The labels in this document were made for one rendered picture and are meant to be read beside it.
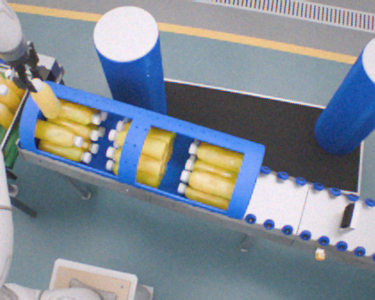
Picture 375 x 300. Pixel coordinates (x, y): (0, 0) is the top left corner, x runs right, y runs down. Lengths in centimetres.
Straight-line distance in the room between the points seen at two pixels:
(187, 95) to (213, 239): 87
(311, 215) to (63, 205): 156
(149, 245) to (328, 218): 121
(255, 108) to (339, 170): 62
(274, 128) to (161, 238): 92
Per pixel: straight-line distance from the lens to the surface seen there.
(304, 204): 198
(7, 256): 111
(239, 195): 166
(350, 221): 186
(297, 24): 344
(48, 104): 166
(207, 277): 282
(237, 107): 291
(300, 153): 287
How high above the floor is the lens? 281
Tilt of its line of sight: 71 degrees down
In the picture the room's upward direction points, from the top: 1 degrees counter-clockwise
